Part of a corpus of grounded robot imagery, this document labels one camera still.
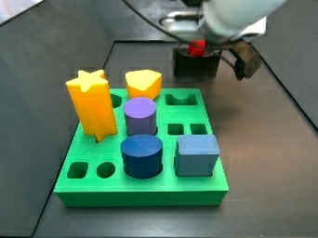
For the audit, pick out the red double-square block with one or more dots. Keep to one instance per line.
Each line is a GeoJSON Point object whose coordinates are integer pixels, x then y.
{"type": "Point", "coordinates": [196, 49]}

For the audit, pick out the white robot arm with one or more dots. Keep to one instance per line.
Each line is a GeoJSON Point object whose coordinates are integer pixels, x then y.
{"type": "Point", "coordinates": [221, 21]}

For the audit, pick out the green shape sorter board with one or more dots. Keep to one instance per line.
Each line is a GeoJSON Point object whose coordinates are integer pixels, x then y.
{"type": "Point", "coordinates": [93, 179]}

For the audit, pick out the purple cylinder block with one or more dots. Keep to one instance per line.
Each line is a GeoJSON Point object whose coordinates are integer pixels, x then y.
{"type": "Point", "coordinates": [141, 116]}

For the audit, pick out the dark blue cylinder block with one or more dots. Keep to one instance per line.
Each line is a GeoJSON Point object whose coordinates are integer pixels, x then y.
{"type": "Point", "coordinates": [142, 152]}

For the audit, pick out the yellow pentagon prism block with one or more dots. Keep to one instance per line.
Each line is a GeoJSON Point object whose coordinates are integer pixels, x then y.
{"type": "Point", "coordinates": [143, 84]}

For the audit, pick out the grey-blue cube block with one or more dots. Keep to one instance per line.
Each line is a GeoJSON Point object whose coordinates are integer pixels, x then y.
{"type": "Point", "coordinates": [196, 155]}

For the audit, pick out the black arch-shaped holder block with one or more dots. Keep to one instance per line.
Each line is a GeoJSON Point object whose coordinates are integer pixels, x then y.
{"type": "Point", "coordinates": [194, 66]}

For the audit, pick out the yellow star prism block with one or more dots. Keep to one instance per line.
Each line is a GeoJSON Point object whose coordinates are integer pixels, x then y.
{"type": "Point", "coordinates": [90, 94]}

